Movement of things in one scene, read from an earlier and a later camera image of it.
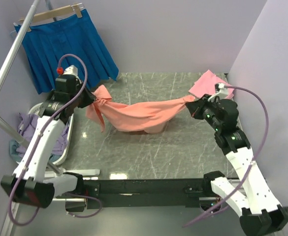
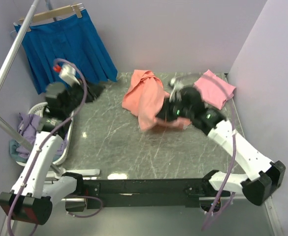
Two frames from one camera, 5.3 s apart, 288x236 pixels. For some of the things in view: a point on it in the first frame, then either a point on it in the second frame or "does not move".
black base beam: x=176 y=192 does not move
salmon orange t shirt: x=148 y=116 → x=143 y=99
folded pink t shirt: x=206 y=85 does not move
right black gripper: x=195 y=106 → x=164 y=113
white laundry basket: x=36 y=109 does not move
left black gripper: x=90 y=97 does not move
